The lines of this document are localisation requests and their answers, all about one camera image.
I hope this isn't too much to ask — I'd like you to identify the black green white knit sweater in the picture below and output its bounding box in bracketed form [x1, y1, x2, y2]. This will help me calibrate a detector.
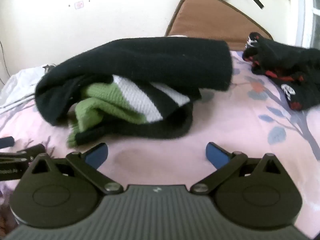
[35, 37, 233, 147]

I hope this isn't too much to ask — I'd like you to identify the pink floral bed sheet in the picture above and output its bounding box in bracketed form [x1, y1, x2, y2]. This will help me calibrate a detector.
[0, 49, 320, 240]

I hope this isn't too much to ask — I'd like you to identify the folded grey white t-shirt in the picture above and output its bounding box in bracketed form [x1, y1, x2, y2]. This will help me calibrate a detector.
[1, 64, 56, 113]

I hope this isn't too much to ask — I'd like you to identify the black red patterned folded garment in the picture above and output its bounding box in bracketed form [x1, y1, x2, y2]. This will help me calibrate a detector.
[242, 32, 319, 111]

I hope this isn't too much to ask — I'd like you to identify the brown cushion pad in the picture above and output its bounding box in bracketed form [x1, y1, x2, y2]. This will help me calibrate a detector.
[165, 0, 273, 51]

